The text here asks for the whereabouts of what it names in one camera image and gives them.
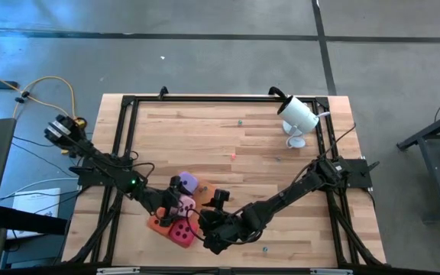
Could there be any orange plastic tray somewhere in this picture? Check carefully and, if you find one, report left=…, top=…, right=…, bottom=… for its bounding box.
left=146, top=178, right=218, bottom=249

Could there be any white paper sheet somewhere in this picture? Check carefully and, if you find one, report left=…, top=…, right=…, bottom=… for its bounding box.
left=5, top=186, right=61, bottom=240

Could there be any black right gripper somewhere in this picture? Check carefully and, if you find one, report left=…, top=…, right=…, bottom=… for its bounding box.
left=199, top=208, right=254, bottom=256

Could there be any red foam die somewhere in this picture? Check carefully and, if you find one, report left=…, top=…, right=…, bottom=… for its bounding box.
left=168, top=218, right=200, bottom=249

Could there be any white floor cable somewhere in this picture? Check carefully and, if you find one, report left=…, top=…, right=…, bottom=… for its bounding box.
left=0, top=177, right=79, bottom=203

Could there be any silver bracket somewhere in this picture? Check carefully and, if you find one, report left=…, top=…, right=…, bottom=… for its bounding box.
left=96, top=267, right=141, bottom=275
left=311, top=268, right=353, bottom=275

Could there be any pink foam die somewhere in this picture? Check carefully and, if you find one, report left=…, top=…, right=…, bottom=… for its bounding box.
left=170, top=193, right=197, bottom=218

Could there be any black cable bundle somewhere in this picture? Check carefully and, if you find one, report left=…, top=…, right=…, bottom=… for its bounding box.
left=66, top=186, right=125, bottom=265
left=325, top=186, right=385, bottom=267

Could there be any black cart frame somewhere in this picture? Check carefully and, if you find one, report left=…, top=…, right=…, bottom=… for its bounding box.
left=397, top=105, right=440, bottom=222

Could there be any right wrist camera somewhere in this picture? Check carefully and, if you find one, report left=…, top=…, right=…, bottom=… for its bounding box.
left=210, top=189, right=231, bottom=211

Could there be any white camera on stand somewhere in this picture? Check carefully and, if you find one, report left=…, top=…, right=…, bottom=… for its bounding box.
left=276, top=95, right=320, bottom=150

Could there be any black aluminium table frame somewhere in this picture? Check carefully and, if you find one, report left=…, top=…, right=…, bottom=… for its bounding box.
left=89, top=93, right=387, bottom=268

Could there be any black beam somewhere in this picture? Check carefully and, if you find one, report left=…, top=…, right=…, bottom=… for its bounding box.
left=0, top=205, right=68, bottom=236

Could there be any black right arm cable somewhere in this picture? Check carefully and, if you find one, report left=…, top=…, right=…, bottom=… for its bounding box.
left=296, top=121, right=358, bottom=184

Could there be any orange foam die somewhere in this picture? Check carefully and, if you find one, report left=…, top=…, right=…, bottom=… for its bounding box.
left=147, top=208, right=175, bottom=240

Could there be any purple foam die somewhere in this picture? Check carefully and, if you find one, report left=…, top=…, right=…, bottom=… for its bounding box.
left=176, top=170, right=200, bottom=195

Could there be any yellow floor cable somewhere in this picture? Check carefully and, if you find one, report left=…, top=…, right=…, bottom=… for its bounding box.
left=0, top=64, right=87, bottom=131

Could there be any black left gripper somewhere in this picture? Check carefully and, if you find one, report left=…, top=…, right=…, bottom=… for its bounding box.
left=151, top=174, right=187, bottom=229

